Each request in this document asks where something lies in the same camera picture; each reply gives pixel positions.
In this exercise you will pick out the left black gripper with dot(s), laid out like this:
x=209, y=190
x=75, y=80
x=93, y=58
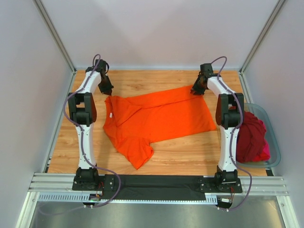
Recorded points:
x=105, y=85

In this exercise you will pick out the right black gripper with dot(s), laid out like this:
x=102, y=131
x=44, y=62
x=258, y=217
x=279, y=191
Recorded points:
x=197, y=88

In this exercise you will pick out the orange t shirt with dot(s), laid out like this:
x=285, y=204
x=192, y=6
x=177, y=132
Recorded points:
x=133, y=123

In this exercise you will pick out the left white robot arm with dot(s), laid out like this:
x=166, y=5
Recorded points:
x=83, y=112

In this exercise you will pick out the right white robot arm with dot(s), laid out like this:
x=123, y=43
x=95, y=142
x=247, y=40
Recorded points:
x=229, y=114

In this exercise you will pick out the dark red t shirt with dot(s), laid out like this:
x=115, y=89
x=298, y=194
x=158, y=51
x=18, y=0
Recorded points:
x=246, y=144

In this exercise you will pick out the magenta t shirt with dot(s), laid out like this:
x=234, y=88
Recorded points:
x=262, y=146

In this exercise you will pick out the black cloth strip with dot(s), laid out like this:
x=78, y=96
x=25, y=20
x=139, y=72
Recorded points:
x=161, y=188

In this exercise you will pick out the clear plastic basket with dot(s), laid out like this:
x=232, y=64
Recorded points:
x=275, y=155

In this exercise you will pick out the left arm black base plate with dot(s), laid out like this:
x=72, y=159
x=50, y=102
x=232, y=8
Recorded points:
x=89, y=183

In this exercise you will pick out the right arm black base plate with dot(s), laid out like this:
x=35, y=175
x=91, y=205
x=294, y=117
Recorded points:
x=213, y=185

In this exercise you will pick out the left aluminium corner post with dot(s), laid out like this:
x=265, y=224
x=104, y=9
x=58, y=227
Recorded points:
x=50, y=26

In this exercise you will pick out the aluminium corner post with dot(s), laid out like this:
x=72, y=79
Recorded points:
x=263, y=33
x=50, y=26

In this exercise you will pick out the right aluminium corner post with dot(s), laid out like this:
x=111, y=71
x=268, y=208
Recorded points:
x=263, y=33

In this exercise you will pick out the aluminium front rail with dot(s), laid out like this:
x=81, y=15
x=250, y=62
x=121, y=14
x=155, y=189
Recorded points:
x=263, y=185

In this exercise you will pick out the slotted grey cable duct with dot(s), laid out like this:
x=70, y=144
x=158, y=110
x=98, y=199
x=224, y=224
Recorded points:
x=91, y=198

